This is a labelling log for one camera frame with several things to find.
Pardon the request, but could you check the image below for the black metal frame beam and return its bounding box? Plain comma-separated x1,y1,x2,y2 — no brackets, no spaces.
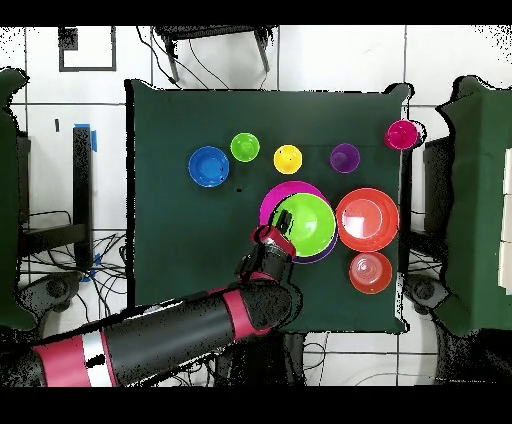
17,125,94,270

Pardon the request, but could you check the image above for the green cloth side table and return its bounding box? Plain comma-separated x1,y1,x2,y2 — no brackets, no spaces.
0,67,39,332
434,74,512,338

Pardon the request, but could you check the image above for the small orange bowl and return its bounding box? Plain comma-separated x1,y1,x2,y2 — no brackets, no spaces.
348,251,394,296

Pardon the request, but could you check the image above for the blue bowl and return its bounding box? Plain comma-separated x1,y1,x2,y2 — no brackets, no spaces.
188,146,231,188

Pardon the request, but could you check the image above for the blue tape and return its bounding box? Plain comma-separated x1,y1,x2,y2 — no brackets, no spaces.
73,122,98,153

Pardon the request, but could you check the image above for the green bowl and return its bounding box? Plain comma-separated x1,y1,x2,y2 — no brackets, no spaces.
271,193,337,258

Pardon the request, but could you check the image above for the green cup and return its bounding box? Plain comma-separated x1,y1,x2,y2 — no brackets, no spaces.
230,132,261,163

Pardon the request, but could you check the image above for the large orange bowl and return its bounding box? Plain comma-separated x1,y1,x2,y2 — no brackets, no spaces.
334,187,400,253

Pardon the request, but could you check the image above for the purple bowl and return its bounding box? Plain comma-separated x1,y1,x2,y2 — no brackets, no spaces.
291,235,340,265

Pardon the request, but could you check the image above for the large pink bowl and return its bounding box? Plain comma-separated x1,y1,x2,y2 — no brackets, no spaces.
258,180,330,229

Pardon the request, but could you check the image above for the tangle of cables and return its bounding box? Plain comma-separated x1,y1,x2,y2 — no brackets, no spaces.
17,209,129,321

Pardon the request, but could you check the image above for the purple cup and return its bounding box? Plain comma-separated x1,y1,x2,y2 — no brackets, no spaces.
329,142,361,175

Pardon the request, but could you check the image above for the black metal post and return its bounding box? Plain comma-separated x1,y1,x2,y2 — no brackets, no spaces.
399,149,414,273

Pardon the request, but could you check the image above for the black stool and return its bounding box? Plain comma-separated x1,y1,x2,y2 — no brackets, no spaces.
152,25,278,84

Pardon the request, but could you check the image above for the yellow cup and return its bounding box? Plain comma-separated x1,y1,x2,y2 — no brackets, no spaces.
273,144,304,176

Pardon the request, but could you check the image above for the dark green tablecloth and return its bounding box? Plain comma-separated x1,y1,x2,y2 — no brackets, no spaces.
124,78,413,335

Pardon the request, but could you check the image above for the pink cup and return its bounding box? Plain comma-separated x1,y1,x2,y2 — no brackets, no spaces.
383,119,421,152

